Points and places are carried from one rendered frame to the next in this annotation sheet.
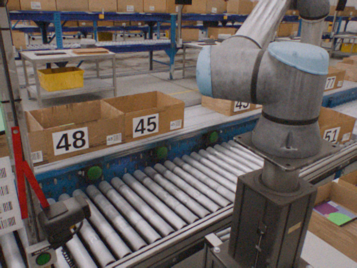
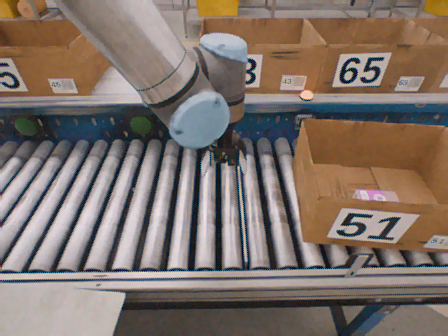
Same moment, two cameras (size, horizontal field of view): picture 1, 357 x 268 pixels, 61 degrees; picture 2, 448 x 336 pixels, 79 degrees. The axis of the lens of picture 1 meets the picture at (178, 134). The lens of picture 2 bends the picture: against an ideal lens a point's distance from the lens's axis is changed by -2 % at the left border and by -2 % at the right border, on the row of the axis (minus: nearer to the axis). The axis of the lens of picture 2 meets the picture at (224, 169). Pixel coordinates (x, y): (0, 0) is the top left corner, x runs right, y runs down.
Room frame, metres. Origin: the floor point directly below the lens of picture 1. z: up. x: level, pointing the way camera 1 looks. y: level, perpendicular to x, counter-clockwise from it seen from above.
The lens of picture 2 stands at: (1.29, -0.92, 1.34)
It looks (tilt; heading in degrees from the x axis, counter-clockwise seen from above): 43 degrees down; 37
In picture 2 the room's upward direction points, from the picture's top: straight up
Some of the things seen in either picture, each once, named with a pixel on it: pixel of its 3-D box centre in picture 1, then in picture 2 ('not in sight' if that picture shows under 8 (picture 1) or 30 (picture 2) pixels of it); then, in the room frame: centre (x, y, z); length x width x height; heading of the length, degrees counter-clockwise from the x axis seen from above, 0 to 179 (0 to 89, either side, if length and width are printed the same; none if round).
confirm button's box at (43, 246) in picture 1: (42, 255); not in sight; (0.60, 0.34, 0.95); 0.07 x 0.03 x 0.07; 128
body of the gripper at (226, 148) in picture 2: not in sight; (224, 138); (1.72, -0.60, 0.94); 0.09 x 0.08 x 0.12; 38
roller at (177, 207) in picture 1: (162, 195); not in sight; (1.21, 0.06, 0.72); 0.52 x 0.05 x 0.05; 38
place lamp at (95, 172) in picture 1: (94, 173); not in sight; (1.25, 0.39, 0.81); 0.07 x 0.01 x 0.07; 128
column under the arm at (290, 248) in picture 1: (269, 223); not in sight; (0.80, -0.31, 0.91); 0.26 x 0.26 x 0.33; 33
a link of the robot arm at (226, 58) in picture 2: not in sight; (222, 69); (1.72, -0.59, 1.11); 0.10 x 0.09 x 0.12; 153
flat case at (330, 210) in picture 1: (328, 215); not in sight; (1.04, -0.65, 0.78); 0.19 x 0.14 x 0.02; 120
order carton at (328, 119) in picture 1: (316, 127); (378, 181); (1.92, -0.94, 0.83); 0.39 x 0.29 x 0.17; 122
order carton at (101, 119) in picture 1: (77, 127); not in sight; (1.43, 0.52, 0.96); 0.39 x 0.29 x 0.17; 128
